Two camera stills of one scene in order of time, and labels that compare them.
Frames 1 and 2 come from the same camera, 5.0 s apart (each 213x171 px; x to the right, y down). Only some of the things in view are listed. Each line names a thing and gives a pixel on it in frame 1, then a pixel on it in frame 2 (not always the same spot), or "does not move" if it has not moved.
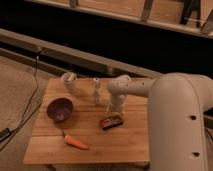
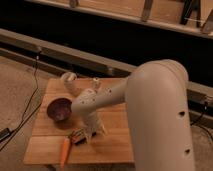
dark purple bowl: [60, 108] does not move
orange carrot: [74, 142] -> [64, 152]
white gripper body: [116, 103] -> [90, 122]
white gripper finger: [109, 112] -> [88, 136]
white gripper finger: [119, 113] -> [101, 126]
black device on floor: [5, 133] does not move
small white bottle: [97, 91] does not move
